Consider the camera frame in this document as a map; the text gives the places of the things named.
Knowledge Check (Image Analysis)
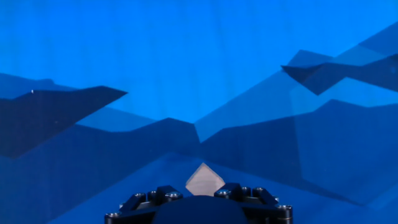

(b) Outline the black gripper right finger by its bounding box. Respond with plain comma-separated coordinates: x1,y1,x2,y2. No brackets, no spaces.
213,182,293,224

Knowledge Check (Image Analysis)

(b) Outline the small wooden cube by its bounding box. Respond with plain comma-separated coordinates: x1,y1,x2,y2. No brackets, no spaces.
185,162,226,197

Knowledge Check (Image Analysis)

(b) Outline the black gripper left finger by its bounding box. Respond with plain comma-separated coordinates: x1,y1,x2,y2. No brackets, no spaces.
104,184,184,224

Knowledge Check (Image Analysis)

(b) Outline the blue mountain print cloth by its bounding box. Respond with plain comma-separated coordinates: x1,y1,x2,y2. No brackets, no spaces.
0,0,398,224

